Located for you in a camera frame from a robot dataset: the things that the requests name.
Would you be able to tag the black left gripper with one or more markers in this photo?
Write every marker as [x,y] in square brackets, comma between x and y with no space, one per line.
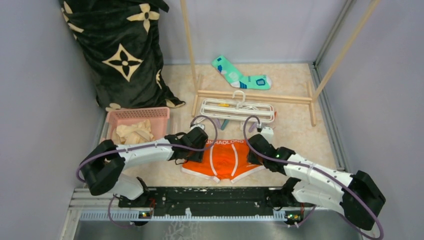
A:
[197,157]

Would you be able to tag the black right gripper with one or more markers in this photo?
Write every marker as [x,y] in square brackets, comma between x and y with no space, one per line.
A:
[252,159]

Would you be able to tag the orange underwear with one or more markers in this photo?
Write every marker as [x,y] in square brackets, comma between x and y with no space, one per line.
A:
[226,159]

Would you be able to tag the white multi-clip hanger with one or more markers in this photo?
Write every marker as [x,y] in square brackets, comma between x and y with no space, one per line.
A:
[239,109]

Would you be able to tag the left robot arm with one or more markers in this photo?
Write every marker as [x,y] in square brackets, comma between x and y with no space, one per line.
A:
[102,170]

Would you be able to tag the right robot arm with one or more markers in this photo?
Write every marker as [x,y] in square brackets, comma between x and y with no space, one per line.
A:
[353,195]

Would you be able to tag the purple clothes peg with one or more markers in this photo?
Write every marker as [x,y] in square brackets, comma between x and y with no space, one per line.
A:
[217,122]
[253,127]

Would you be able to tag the teal clothes peg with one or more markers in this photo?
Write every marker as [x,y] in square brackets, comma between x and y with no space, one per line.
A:
[224,124]

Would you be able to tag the pink plastic basket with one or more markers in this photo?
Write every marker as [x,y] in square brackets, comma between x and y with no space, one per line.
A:
[158,117]

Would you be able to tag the beige cloth in basket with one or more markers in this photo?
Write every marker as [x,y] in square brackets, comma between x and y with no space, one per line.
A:
[137,133]

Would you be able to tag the green blue patterned sock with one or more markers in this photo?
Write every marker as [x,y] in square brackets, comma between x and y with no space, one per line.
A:
[236,79]

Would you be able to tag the black floral blanket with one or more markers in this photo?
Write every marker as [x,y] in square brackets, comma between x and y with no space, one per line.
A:
[120,41]

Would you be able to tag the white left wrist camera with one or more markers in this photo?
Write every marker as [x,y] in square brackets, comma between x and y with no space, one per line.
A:
[197,125]

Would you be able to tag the wooden drying rack frame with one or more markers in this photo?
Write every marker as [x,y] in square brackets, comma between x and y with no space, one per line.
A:
[313,94]

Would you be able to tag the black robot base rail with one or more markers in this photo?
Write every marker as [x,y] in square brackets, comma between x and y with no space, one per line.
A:
[212,201]

